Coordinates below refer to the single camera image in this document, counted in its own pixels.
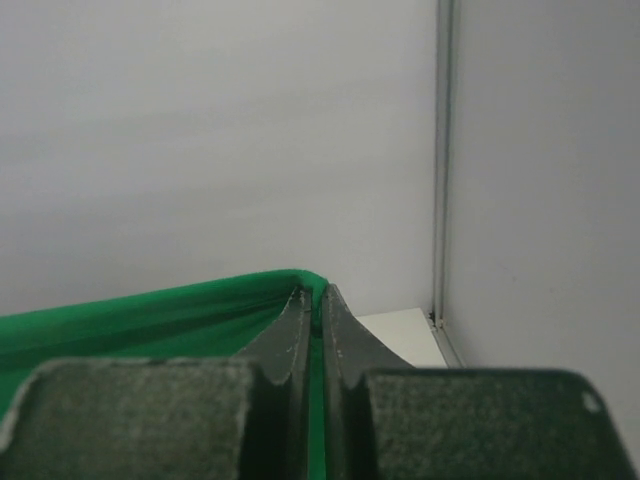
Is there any green t shirt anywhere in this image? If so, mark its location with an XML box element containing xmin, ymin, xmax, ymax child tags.
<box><xmin>1</xmin><ymin>269</ymin><xmax>329</xmax><ymax>479</ymax></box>

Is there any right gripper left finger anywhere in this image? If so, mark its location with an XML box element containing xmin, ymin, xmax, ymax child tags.
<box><xmin>1</xmin><ymin>288</ymin><xmax>312</xmax><ymax>479</ymax></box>

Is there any right aluminium frame post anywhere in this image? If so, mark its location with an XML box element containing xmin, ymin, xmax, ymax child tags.
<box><xmin>430</xmin><ymin>0</ymin><xmax>465</xmax><ymax>368</ymax></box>

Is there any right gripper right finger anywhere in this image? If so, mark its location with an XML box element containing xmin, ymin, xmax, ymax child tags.
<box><xmin>322</xmin><ymin>286</ymin><xmax>637</xmax><ymax>479</ymax></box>

